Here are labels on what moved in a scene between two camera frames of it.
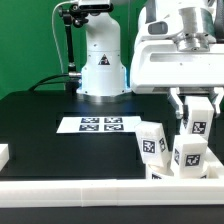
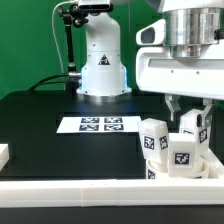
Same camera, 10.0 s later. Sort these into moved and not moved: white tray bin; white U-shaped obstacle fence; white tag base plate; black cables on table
Moved: white tray bin
Not moved: black cables on table; white tag base plate; white U-shaped obstacle fence
